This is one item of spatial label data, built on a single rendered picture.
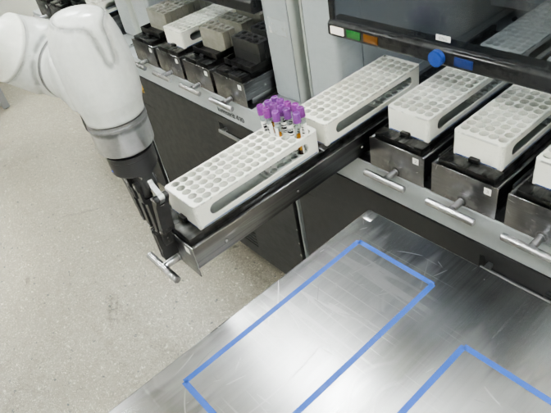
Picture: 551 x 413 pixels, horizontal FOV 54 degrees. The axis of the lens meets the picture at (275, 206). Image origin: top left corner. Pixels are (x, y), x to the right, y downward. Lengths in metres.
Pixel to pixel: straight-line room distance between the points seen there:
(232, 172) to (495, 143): 0.46
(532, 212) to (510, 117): 0.19
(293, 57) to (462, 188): 0.55
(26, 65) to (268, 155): 0.43
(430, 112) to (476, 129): 0.10
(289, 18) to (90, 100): 0.65
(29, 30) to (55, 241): 1.70
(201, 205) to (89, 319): 1.22
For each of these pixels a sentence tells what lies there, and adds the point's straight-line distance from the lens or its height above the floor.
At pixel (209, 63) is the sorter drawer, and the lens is 1.55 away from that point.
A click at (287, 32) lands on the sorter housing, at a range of 1.34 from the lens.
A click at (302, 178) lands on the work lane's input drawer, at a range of 1.05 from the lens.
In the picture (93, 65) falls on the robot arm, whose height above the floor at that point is 1.16.
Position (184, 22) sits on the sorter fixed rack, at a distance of 1.74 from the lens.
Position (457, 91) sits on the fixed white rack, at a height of 0.87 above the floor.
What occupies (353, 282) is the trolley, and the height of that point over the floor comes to 0.82.
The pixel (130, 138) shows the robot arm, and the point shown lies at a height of 1.03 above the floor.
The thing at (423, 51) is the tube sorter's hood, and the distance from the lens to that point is 1.04.
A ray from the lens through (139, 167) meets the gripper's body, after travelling 0.86.
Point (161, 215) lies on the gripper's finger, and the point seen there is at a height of 0.89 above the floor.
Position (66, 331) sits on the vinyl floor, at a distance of 2.10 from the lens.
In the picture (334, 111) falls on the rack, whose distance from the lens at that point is 1.11.
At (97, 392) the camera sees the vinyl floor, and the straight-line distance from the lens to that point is 1.88.
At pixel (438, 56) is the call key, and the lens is 1.01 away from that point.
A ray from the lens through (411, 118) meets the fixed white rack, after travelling 1.08.
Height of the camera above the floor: 1.42
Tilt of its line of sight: 39 degrees down
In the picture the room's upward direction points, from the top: 12 degrees counter-clockwise
